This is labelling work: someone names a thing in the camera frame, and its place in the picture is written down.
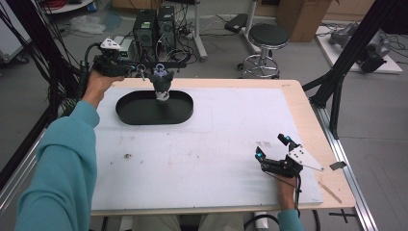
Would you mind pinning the black device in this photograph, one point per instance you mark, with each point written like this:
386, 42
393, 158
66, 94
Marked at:
373, 56

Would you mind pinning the brown cardboard box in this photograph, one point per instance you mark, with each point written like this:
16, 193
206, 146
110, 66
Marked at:
301, 19

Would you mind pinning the grey device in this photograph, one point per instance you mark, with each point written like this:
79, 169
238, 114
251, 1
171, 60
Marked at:
343, 33

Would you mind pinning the black round stool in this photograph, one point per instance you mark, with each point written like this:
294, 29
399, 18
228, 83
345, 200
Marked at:
267, 37

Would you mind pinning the black computer tower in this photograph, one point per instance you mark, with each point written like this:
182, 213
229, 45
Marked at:
145, 29
166, 27

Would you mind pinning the thin wooden stick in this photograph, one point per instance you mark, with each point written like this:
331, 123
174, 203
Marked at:
330, 192

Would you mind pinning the black metal frame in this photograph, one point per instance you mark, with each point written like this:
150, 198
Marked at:
346, 54
41, 48

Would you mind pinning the white floor board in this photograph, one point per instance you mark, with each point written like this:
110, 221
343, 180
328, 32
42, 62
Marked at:
327, 51

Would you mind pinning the aluminium rail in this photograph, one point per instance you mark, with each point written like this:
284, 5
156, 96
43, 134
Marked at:
12, 189
346, 173

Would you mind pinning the white table mat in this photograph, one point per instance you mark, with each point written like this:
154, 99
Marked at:
224, 144

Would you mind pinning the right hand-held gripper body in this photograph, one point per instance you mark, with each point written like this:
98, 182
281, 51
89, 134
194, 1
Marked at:
286, 166

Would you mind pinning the black tape piece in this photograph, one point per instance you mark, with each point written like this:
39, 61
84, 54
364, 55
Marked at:
337, 165

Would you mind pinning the black stand with oval tray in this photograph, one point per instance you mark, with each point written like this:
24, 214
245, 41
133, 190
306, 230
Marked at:
141, 109

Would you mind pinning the white power supply box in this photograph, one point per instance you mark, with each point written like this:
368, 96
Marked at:
128, 47
118, 39

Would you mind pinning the wooden table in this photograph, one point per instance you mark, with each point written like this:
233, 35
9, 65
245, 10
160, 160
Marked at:
308, 106

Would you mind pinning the person's right hand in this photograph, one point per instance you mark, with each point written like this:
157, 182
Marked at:
286, 191

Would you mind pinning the white cylinder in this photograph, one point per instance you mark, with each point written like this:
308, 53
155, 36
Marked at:
261, 220

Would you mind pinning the flat black box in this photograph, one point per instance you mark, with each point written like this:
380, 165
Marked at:
235, 23

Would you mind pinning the person's left hand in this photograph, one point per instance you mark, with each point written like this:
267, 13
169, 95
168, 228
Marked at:
100, 86

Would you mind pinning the white desk leg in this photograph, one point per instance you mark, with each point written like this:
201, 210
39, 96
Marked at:
198, 35
250, 22

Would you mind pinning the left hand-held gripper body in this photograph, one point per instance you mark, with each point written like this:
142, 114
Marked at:
110, 64

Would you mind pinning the clear plastic bag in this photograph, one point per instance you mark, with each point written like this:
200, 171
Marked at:
87, 24

